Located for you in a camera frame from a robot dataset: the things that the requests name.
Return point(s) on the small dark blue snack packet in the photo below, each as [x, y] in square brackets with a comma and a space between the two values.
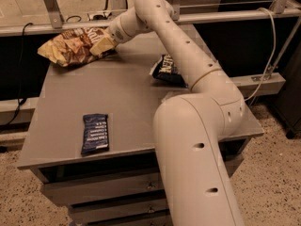
[96, 135]

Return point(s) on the grey drawer cabinet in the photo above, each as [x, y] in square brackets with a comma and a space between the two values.
[119, 148]

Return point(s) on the blue chip bag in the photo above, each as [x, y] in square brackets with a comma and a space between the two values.
[165, 69]

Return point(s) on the middle grey drawer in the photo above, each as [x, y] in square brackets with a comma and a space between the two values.
[120, 207]

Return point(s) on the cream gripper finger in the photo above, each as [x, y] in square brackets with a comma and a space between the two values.
[105, 44]

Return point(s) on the top grey drawer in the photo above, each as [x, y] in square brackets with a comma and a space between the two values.
[92, 181]

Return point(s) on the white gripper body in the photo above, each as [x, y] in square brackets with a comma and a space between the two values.
[117, 31]

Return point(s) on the white power strip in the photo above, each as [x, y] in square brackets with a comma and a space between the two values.
[99, 16]

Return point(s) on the grey metal railing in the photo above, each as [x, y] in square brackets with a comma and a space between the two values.
[51, 16]

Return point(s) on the grey drawer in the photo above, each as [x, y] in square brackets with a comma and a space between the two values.
[161, 218]
[92, 181]
[120, 207]

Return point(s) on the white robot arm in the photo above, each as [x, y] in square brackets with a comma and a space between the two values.
[187, 127]

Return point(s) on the brown chip bag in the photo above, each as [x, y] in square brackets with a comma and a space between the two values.
[72, 47]

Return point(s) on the bottom grey drawer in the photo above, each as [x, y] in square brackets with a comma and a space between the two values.
[161, 218]

